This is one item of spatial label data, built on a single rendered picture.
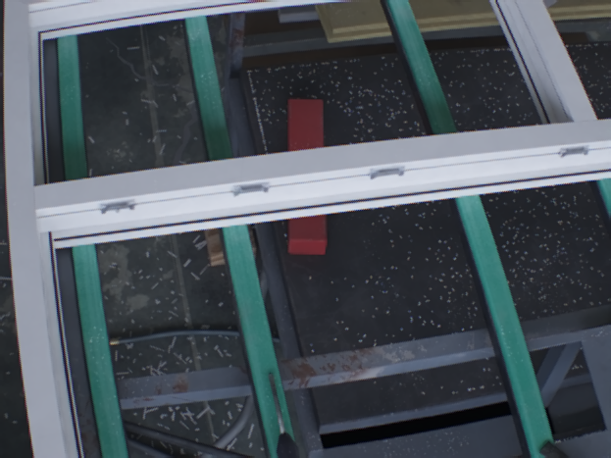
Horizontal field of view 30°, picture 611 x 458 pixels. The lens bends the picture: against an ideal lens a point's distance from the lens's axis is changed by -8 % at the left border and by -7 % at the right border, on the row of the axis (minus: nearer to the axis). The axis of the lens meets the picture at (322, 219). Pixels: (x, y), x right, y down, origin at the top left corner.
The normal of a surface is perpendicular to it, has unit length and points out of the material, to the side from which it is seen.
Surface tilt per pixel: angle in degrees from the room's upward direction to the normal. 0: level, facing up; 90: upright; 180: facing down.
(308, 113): 0
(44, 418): 0
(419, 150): 0
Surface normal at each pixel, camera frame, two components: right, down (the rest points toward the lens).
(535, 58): -0.98, 0.12
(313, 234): 0.07, -0.57
